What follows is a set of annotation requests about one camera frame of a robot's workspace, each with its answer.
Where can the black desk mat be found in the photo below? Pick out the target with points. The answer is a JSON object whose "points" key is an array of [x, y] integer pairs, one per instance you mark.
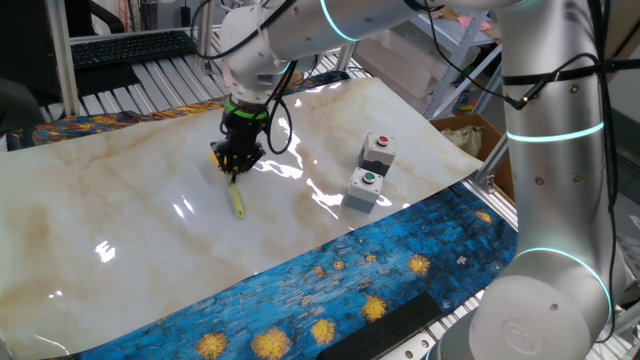
{"points": [[105, 80]]}

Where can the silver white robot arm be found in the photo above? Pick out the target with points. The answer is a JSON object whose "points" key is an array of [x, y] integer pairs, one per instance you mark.
{"points": [[555, 200]]}

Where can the grey metal shelf rack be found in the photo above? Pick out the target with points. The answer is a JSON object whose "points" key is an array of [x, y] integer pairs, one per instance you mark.
{"points": [[450, 35]]}

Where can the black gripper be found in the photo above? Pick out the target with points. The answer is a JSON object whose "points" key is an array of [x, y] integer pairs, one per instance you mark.
{"points": [[242, 131]]}

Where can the blue starry night tablecloth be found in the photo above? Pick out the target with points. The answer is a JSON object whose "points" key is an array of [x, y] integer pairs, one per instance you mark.
{"points": [[400, 250]]}

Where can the beige stacked boards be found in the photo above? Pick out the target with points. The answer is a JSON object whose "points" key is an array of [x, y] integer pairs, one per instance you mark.
{"points": [[400, 70]]}

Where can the black office chair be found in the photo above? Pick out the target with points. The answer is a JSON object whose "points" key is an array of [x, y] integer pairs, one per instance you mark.
{"points": [[80, 15]]}

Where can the black monitor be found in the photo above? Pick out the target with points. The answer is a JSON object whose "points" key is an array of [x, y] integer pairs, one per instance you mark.
{"points": [[25, 40]]}

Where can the black foam pad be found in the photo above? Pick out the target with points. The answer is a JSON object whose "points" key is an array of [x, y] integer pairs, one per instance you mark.
{"points": [[385, 327]]}

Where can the green button switch box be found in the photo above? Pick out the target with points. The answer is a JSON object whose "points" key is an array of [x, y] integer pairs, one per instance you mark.
{"points": [[361, 192]]}

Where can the crumpled beige paper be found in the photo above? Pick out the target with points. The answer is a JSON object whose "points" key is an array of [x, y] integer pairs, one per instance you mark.
{"points": [[462, 140]]}

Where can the aluminium profile post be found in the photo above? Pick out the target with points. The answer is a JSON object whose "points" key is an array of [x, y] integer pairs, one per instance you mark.
{"points": [[62, 60], [206, 47]]}

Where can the aluminium profile strut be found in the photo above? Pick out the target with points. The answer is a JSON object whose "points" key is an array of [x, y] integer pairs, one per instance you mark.
{"points": [[492, 160]]}

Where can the glossy marble pattern mat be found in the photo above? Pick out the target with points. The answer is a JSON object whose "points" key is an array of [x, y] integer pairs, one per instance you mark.
{"points": [[125, 225]]}

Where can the red button switch box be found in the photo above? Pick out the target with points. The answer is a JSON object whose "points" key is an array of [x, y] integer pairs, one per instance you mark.
{"points": [[375, 155]]}

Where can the black computer keyboard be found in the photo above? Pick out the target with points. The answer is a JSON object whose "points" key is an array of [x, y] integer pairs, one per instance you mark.
{"points": [[130, 47]]}

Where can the brown cardboard box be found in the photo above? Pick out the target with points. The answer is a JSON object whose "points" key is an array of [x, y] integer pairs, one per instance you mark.
{"points": [[487, 131]]}

